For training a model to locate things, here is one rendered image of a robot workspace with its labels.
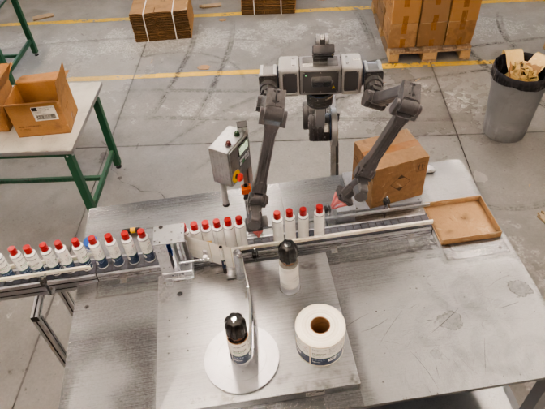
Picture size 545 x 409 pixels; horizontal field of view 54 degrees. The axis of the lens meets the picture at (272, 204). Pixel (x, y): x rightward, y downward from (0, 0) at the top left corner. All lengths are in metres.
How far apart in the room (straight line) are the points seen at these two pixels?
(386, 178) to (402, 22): 2.98
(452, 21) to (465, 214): 3.04
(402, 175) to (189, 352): 1.33
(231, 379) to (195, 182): 2.36
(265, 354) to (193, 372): 0.30
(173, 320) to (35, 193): 2.51
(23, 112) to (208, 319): 1.99
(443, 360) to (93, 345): 1.48
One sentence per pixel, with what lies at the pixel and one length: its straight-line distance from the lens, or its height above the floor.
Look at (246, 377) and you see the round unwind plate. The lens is 2.21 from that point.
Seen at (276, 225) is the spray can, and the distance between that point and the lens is 2.48.
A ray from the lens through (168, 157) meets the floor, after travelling 4.58.
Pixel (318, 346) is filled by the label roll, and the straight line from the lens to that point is 2.11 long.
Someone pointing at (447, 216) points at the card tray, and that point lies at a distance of 2.86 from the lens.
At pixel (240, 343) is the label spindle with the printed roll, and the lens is 2.08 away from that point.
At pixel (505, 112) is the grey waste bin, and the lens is 4.61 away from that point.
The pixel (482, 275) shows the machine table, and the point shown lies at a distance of 2.66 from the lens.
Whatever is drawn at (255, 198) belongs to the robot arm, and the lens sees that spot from 2.25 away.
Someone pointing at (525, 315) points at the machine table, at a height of 0.83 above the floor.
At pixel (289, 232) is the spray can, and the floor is 0.96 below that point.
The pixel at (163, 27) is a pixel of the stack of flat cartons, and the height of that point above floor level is 0.14.
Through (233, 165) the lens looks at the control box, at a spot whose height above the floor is 1.39.
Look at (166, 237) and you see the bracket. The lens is 2.35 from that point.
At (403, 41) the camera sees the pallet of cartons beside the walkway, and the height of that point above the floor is 0.21.
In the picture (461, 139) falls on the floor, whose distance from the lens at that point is 4.73.
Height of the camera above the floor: 2.86
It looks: 45 degrees down
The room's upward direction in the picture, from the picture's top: 5 degrees counter-clockwise
